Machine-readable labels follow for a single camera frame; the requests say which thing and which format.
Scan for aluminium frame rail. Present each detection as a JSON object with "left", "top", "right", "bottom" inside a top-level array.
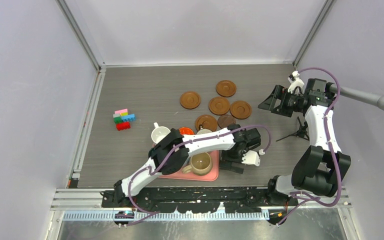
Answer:
[{"left": 50, "top": 187, "right": 353, "bottom": 222}]

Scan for dark walnut coaster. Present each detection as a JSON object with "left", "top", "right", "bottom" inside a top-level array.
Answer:
[{"left": 217, "top": 114, "right": 236, "bottom": 129}]

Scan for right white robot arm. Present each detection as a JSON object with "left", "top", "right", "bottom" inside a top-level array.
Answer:
[{"left": 258, "top": 78, "right": 351, "bottom": 205}]

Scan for colourful toy brick stack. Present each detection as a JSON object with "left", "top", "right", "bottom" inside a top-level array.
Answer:
[{"left": 112, "top": 108, "right": 136, "bottom": 131}]

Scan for black microphone tripod stand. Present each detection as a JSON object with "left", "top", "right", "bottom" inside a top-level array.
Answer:
[{"left": 276, "top": 117, "right": 310, "bottom": 142}]

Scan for white mug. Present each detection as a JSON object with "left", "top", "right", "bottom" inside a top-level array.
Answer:
[{"left": 150, "top": 122, "right": 171, "bottom": 145}]

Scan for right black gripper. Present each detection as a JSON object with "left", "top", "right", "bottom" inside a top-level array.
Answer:
[{"left": 258, "top": 84, "right": 303, "bottom": 118}]

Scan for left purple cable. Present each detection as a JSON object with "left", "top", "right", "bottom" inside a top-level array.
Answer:
[{"left": 125, "top": 124, "right": 273, "bottom": 227}]

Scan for brown coaster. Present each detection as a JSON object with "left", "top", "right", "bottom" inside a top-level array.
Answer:
[
  {"left": 194, "top": 114, "right": 218, "bottom": 132},
  {"left": 208, "top": 96, "right": 230, "bottom": 116},
  {"left": 215, "top": 80, "right": 237, "bottom": 98},
  {"left": 179, "top": 91, "right": 201, "bottom": 110},
  {"left": 230, "top": 100, "right": 252, "bottom": 120}
]

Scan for grey cup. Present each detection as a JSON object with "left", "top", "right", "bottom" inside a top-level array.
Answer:
[{"left": 196, "top": 128, "right": 212, "bottom": 135}]

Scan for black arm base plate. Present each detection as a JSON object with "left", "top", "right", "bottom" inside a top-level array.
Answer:
[{"left": 100, "top": 186, "right": 297, "bottom": 214}]

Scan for pink plastic tray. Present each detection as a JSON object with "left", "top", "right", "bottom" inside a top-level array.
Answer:
[{"left": 159, "top": 150, "right": 219, "bottom": 182}]

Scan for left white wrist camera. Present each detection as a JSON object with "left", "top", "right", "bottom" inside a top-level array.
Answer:
[{"left": 241, "top": 150, "right": 261, "bottom": 167}]

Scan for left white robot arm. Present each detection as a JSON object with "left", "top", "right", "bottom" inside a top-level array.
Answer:
[{"left": 113, "top": 124, "right": 267, "bottom": 207}]

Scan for beige mug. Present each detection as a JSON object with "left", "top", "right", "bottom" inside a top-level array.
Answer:
[{"left": 181, "top": 152, "right": 213, "bottom": 176}]

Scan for orange cup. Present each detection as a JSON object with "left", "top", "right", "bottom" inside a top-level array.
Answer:
[{"left": 178, "top": 127, "right": 195, "bottom": 135}]

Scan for grey microphone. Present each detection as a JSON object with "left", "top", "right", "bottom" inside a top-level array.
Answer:
[{"left": 326, "top": 82, "right": 384, "bottom": 111}]

